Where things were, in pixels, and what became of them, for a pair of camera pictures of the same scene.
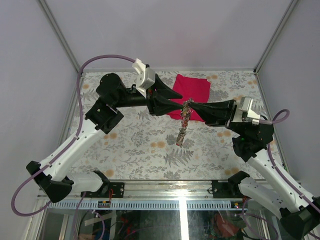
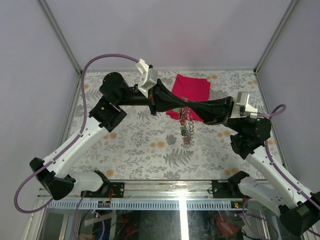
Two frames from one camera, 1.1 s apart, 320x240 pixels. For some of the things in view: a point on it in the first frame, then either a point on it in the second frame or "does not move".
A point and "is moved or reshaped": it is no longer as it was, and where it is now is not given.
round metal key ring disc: [185, 112] is moved or reshaped
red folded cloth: [196, 89] does not move
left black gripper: [157, 97] does not move
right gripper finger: [216, 116] does not move
